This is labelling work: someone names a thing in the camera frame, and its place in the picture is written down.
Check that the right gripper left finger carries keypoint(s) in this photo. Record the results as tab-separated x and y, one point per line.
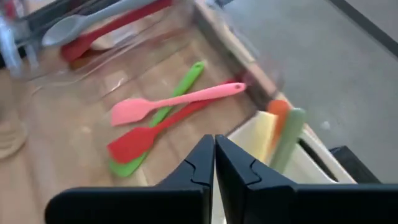
192	177

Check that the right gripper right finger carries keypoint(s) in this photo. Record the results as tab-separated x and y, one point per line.
242	186

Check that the red silicone spatula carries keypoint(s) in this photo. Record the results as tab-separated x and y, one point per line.
136	143

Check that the pink silicone spatula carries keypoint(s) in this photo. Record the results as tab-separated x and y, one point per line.
133	110

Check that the green silicone spatula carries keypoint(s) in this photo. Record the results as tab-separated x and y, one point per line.
186	81

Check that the red slotted spoon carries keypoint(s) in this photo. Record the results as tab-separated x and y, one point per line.
81	46

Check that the gray spoon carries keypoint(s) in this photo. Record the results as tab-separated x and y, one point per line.
68	29

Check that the white plastic bin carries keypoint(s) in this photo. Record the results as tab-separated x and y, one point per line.
311	168

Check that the clear plastic bin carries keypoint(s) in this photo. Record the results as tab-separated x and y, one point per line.
140	34
93	93

